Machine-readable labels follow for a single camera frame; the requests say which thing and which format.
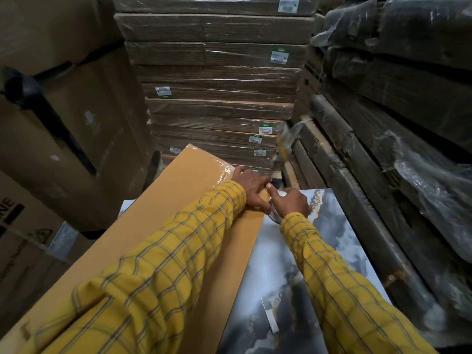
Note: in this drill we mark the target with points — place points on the person's right forearm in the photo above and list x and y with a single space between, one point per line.
343 291

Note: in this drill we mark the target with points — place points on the person's left forearm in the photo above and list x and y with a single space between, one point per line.
158 276

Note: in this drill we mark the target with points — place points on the grey marble print tile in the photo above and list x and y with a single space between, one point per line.
125 207
265 269

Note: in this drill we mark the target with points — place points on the clear tape roll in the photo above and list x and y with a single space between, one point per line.
274 214

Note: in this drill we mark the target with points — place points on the loose clear plastic wrap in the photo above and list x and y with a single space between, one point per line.
289 138

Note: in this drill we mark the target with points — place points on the person's left hand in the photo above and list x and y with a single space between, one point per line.
252 187

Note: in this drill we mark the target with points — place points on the pile of dark plastic-wrapped boxes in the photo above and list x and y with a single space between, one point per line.
398 151

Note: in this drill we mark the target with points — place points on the white paper label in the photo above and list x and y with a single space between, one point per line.
62 240

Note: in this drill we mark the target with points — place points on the stack of flat cardboard boxes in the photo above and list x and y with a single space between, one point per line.
217 81

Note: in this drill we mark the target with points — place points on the small white tile sticker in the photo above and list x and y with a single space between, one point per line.
271 315

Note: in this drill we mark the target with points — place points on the person's right hand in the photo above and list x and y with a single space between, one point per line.
293 203

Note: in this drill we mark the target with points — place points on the tan plastic-wrapped cardboard box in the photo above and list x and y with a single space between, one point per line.
173 195

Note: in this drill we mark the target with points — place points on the large plain cardboard box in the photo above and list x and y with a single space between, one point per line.
48 25

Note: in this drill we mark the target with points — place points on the person's right fingers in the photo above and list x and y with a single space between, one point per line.
273 192

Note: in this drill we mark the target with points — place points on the person's left thumb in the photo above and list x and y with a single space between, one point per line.
264 207

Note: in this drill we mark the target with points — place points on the cardboard box with black print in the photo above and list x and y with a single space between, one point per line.
25 254

